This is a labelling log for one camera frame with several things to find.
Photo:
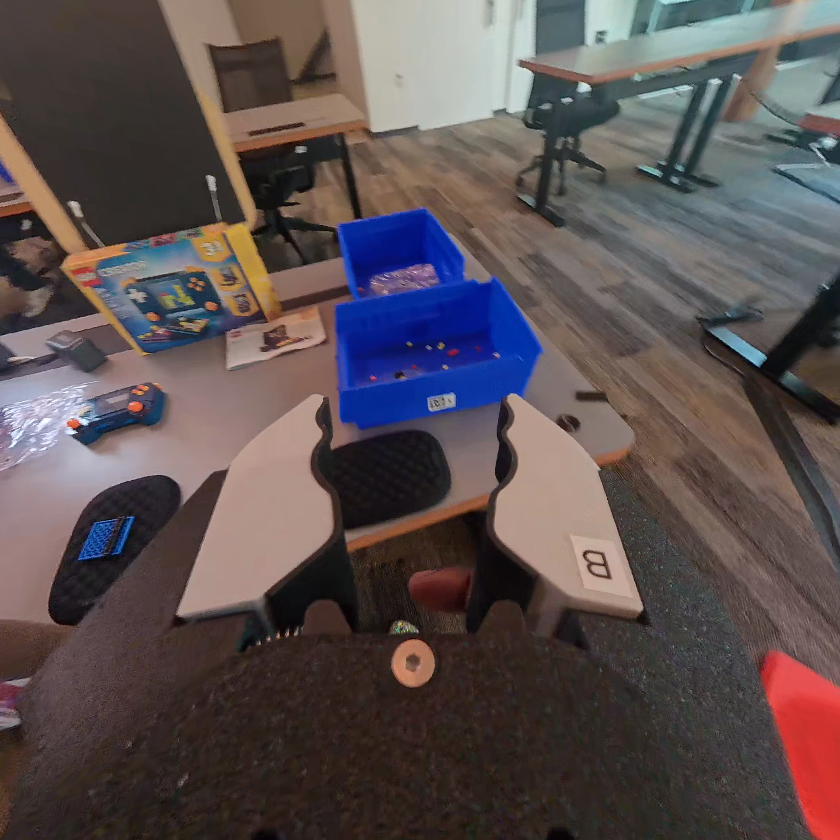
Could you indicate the small grey desk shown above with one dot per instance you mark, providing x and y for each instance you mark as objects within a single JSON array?
[{"x": 295, "y": 118}]

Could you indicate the black desk leg frame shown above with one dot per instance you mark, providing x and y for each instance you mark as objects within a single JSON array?
[{"x": 781, "y": 354}]

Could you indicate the blue plastic bin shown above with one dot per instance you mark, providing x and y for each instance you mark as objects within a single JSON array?
[
  {"x": 394, "y": 236},
  {"x": 433, "y": 400}
]

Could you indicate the black foam pad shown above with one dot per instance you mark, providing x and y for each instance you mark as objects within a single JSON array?
[
  {"x": 131, "y": 505},
  {"x": 394, "y": 476}
]

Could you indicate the blue studded building plate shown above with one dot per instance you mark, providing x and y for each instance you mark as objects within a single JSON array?
[{"x": 95, "y": 541}]

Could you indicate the black wall panel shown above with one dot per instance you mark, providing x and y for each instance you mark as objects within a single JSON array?
[{"x": 98, "y": 111}]

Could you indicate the scattered small loose bricks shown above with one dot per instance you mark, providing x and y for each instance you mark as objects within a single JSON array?
[{"x": 433, "y": 358}]

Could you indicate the blue and yellow toy box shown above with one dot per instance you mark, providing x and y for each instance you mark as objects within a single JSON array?
[{"x": 170, "y": 289}]

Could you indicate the white instruction booklet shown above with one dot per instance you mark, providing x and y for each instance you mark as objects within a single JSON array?
[{"x": 275, "y": 341}]

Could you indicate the empty clear plastic bag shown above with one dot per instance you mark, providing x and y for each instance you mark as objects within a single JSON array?
[{"x": 39, "y": 426}]

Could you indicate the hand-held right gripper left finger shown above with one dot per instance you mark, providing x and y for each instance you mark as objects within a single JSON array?
[{"x": 262, "y": 512}]

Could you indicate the wooden office desk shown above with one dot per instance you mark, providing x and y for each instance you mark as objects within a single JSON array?
[{"x": 656, "y": 52}]

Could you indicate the red plastic object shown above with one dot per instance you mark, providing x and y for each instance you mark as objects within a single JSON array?
[{"x": 807, "y": 741}]

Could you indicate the black office chair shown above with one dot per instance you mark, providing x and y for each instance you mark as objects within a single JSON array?
[{"x": 571, "y": 118}]

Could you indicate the grey cube device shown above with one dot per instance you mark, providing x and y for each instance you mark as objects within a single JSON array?
[{"x": 75, "y": 351}]

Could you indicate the blue toy game console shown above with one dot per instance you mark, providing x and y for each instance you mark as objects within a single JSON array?
[{"x": 115, "y": 413}]

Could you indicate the black mesh chair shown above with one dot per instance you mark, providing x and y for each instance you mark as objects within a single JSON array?
[{"x": 253, "y": 72}]

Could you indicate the person's right hand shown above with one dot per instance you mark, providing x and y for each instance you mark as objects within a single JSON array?
[{"x": 439, "y": 590}]

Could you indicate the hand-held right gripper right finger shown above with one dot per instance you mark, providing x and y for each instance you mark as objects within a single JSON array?
[{"x": 564, "y": 518}]

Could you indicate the clear bag of purple bricks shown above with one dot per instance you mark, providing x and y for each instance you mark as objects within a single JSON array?
[{"x": 403, "y": 279}]

